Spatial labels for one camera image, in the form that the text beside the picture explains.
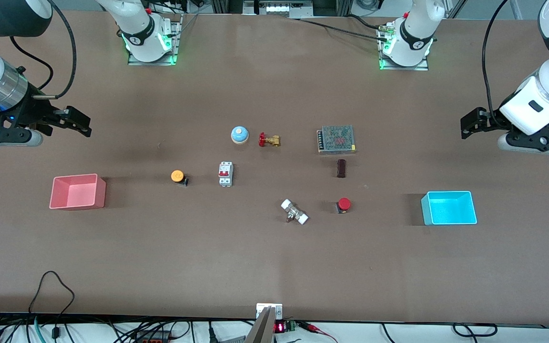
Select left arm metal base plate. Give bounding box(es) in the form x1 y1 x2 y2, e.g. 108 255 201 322
379 24 430 71

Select aluminium frame with white unit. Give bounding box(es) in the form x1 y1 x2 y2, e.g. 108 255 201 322
244 0 313 19

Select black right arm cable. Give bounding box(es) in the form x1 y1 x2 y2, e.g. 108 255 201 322
10 0 78 101

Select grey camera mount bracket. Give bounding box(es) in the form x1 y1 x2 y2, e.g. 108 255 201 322
245 303 285 343

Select metal mesh power supply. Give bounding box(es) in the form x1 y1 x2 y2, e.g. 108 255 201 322
316 125 357 155

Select black cable to arm base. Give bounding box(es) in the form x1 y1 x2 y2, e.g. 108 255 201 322
297 14 390 42

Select black coiled cable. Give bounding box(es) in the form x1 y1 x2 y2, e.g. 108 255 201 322
452 323 498 338

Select metal fitting white ends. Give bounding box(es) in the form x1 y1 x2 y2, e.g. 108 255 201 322
281 199 309 225

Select pink plastic box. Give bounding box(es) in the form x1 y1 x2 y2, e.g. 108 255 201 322
49 173 107 210

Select cyan plastic box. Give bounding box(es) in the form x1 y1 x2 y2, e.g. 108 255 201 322
421 191 478 226

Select black power strip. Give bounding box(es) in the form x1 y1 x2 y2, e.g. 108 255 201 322
132 331 173 343

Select white red circuit breaker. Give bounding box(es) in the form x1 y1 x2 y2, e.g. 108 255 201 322
218 161 234 187

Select red clip with wires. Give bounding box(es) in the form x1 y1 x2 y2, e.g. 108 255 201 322
298 322 338 343

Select thin black looped cable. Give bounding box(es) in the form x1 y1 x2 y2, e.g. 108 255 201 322
28 271 76 316

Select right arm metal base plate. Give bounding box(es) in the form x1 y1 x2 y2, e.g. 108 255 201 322
128 14 181 66

